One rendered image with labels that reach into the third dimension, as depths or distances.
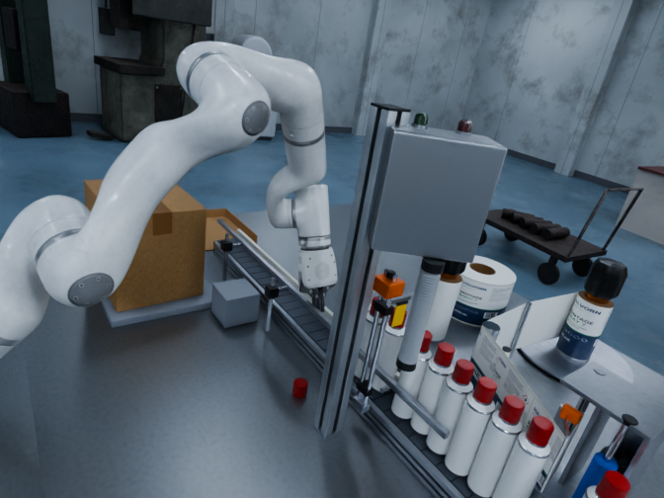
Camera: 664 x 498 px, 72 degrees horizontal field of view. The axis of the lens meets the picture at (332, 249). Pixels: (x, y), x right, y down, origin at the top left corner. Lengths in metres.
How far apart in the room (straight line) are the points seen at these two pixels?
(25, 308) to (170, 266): 0.48
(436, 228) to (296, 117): 0.37
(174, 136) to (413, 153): 0.38
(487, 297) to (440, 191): 0.73
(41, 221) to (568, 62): 9.95
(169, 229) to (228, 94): 0.58
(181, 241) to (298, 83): 0.59
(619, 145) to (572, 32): 2.36
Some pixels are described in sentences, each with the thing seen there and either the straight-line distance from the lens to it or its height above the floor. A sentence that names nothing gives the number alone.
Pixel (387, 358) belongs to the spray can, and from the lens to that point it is 1.02.
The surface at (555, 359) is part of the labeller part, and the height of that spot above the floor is 0.89.
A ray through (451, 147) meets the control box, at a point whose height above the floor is 1.46.
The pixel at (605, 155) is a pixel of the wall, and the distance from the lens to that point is 9.78.
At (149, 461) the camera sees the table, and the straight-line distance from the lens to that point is 0.98.
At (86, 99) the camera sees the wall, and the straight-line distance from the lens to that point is 7.89.
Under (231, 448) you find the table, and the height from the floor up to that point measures 0.83.
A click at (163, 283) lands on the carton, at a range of 1.33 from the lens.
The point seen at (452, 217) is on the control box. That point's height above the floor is 1.36.
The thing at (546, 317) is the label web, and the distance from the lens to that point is 1.35.
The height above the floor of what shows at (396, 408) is 0.90.
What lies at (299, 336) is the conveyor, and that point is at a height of 0.86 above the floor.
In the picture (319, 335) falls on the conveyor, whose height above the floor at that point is 0.88.
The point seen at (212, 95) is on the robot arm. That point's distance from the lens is 0.78.
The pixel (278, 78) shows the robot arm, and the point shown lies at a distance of 0.88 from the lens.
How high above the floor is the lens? 1.57
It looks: 24 degrees down
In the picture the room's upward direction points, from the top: 9 degrees clockwise
